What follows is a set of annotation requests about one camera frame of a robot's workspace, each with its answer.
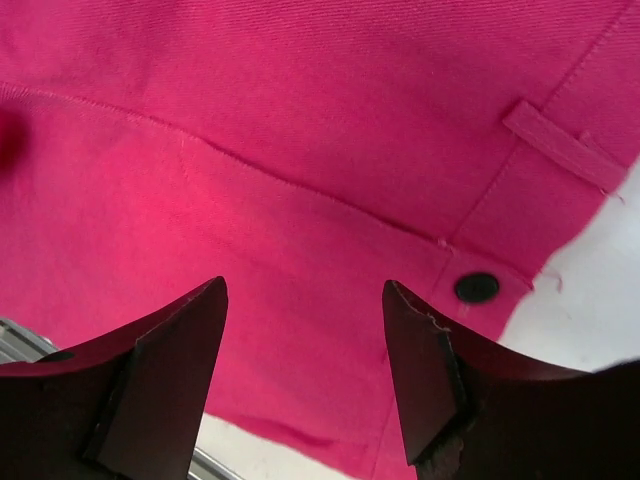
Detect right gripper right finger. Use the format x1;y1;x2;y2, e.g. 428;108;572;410
382;281;639;480

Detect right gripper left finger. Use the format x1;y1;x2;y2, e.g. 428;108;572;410
1;277;228;479

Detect pink trousers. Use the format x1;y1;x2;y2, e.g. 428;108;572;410
1;1;639;479

